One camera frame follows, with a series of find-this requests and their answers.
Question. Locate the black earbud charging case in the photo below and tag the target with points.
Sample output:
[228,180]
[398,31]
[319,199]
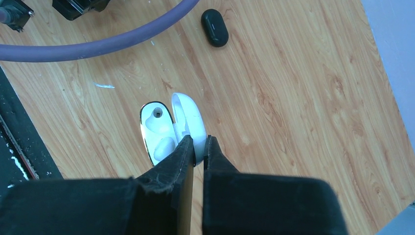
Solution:
[214,28]

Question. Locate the small white debris strip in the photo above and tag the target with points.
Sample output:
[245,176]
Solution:
[106,86]

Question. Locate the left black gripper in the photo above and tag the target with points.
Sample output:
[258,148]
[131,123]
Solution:
[73,9]

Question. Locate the white earbud charging case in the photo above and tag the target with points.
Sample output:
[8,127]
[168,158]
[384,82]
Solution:
[157,122]

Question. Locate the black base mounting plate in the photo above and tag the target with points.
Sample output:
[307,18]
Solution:
[23,154]

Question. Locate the white earbud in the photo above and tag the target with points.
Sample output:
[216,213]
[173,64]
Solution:
[164,148]

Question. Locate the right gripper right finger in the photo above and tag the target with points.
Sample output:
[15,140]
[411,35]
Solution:
[236,203]

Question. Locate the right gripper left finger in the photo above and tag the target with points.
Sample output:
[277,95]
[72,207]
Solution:
[156,203]

